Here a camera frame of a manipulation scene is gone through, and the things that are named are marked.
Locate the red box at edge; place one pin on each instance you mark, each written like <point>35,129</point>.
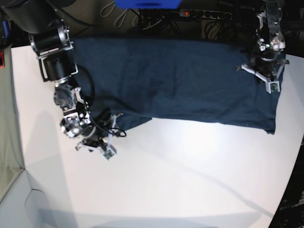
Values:
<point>2,60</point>

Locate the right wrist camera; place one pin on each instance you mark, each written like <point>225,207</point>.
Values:
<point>109,153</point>

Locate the black power strip red switch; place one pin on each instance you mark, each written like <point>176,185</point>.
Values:
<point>205,14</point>

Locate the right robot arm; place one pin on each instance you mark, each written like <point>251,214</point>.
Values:
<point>74,88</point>

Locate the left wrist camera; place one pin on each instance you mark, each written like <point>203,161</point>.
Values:
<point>273,86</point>

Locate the blue handled tool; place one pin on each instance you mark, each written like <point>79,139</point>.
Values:
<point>6,28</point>

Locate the blue plastic bin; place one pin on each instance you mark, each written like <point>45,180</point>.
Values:
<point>148,4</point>

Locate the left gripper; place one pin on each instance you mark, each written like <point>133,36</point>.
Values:
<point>265,69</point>

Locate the green curtain panel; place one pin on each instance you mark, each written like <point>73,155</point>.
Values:
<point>11,158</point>

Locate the dark blue t-shirt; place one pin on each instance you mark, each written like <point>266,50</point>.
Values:
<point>174,79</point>

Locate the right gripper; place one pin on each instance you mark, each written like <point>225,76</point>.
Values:
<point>98,135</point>

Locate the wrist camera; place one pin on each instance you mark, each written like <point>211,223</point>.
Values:
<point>109,153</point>
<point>273,86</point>

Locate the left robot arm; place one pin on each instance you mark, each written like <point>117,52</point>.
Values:
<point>270,41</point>

